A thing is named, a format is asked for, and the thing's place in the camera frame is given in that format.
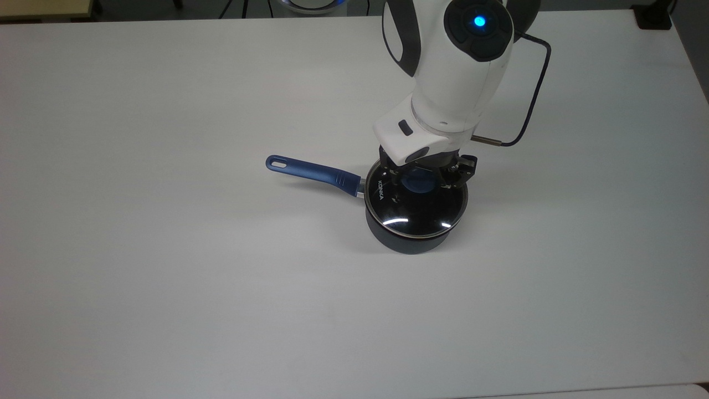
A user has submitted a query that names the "wooden desk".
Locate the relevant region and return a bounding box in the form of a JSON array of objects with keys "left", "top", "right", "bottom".
[{"left": 0, "top": 0, "right": 101, "bottom": 22}]

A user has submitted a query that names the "black mounting block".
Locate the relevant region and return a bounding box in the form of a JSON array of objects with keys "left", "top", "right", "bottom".
[{"left": 631, "top": 0, "right": 675, "bottom": 30}]

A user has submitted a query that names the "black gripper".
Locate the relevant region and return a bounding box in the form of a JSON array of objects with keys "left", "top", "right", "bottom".
[{"left": 379, "top": 144, "right": 479, "bottom": 192}]

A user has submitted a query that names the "dark saucepan with blue handle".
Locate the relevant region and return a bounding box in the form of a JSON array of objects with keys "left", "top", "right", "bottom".
[{"left": 265, "top": 155, "right": 469, "bottom": 255}]

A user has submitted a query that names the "glass lid with blue knob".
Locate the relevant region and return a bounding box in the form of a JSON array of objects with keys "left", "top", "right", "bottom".
[{"left": 365, "top": 157, "right": 469, "bottom": 239}]

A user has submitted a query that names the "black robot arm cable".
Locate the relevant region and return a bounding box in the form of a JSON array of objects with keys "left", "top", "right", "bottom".
[{"left": 471, "top": 31, "right": 552, "bottom": 149}]

